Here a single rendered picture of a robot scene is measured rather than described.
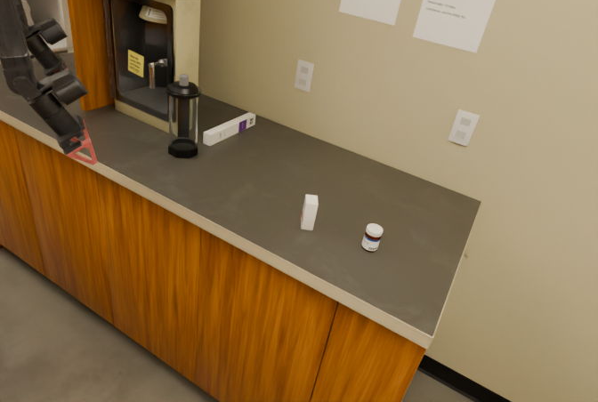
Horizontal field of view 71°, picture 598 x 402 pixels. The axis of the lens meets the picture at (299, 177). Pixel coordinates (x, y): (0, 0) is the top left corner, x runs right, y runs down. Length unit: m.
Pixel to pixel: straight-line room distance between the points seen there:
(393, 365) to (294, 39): 1.18
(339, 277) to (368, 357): 0.24
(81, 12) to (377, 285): 1.31
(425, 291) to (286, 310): 0.39
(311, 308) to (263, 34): 1.09
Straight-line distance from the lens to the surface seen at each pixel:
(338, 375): 1.29
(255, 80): 1.83
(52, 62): 1.66
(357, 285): 1.05
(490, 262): 1.74
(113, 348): 2.09
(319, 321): 1.18
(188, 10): 1.48
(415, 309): 1.05
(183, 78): 1.37
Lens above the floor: 1.65
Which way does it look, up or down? 31 degrees down
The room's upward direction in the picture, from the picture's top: 10 degrees clockwise
